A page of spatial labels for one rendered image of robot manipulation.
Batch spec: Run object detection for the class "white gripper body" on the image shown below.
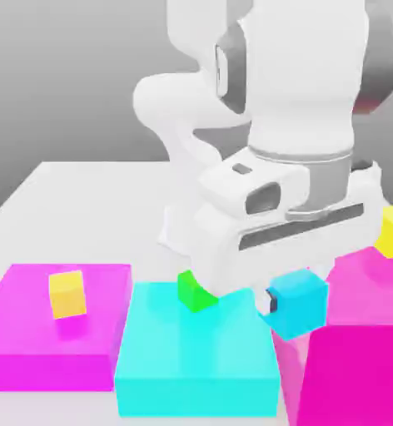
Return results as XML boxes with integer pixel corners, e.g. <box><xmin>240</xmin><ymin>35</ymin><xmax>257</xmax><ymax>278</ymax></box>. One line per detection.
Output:
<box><xmin>190</xmin><ymin>161</ymin><xmax>385</xmax><ymax>297</ymax></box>

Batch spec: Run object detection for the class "small blue cube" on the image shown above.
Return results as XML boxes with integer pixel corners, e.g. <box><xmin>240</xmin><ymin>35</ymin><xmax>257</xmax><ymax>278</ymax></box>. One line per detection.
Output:
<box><xmin>261</xmin><ymin>268</ymin><xmax>330</xmax><ymax>341</ymax></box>

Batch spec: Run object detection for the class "small green cube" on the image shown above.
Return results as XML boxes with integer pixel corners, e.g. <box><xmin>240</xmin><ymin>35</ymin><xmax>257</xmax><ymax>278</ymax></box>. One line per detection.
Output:
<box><xmin>177</xmin><ymin>270</ymin><xmax>220</xmax><ymax>314</ymax></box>

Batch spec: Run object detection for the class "small orange cube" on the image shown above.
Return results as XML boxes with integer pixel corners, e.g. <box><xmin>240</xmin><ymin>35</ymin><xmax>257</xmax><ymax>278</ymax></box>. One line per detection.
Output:
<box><xmin>48</xmin><ymin>270</ymin><xmax>87</xmax><ymax>320</ymax></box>

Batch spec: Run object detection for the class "large cyan box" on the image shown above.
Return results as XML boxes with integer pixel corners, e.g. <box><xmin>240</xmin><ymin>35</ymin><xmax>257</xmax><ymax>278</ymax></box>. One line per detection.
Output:
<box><xmin>113</xmin><ymin>281</ymin><xmax>281</xmax><ymax>419</ymax></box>

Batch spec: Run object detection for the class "large pink box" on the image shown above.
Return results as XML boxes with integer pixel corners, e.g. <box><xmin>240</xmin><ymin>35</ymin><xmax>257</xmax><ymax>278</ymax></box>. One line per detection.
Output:
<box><xmin>271</xmin><ymin>245</ymin><xmax>393</xmax><ymax>426</ymax></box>

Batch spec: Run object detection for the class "large magenta box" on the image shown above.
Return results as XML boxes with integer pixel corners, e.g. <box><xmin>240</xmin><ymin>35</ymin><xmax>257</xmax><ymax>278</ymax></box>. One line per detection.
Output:
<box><xmin>0</xmin><ymin>263</ymin><xmax>133</xmax><ymax>393</ymax></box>

